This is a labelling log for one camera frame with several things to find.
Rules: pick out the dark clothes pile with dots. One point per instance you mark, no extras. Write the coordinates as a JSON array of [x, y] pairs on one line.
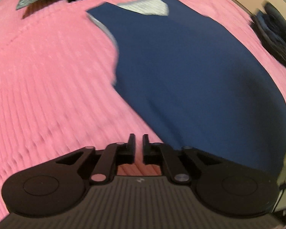
[[270, 27]]

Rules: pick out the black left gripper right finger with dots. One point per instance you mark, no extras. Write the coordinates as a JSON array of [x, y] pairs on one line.
[[167, 159]]

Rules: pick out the pink fluffy bed blanket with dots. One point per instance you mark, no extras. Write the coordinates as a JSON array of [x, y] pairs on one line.
[[56, 75]]

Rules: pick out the navy blue sleeveless top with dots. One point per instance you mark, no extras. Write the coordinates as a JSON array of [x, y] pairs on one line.
[[194, 83]]

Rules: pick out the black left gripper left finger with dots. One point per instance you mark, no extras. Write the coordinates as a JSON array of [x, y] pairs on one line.
[[114, 155]]

